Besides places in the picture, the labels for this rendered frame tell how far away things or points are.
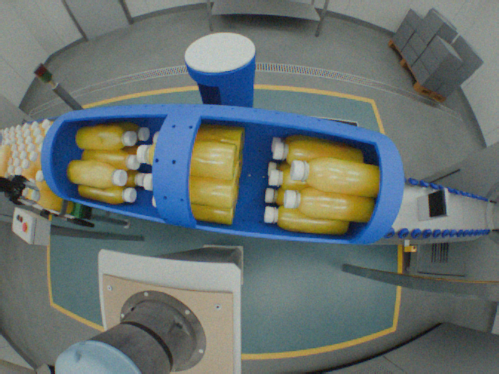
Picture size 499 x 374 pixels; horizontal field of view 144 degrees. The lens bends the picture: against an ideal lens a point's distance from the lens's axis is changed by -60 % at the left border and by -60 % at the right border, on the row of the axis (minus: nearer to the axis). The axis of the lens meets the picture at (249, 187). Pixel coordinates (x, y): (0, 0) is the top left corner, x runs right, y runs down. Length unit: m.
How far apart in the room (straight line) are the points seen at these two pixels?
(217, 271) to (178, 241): 1.24
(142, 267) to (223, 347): 0.22
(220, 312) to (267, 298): 1.23
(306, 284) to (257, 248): 0.49
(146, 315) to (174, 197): 0.21
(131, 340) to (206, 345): 0.17
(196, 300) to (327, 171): 0.34
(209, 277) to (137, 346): 0.18
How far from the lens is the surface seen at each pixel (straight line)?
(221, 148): 0.36
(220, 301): 0.38
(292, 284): 1.60
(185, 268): 0.39
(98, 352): 0.27
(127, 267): 0.45
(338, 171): 0.38
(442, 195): 0.82
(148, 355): 0.30
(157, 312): 0.37
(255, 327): 1.68
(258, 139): 0.55
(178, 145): 0.34
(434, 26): 3.56
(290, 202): 0.41
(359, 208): 0.45
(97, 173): 0.54
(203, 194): 0.40
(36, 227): 0.88
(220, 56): 0.80
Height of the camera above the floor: 1.51
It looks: 75 degrees down
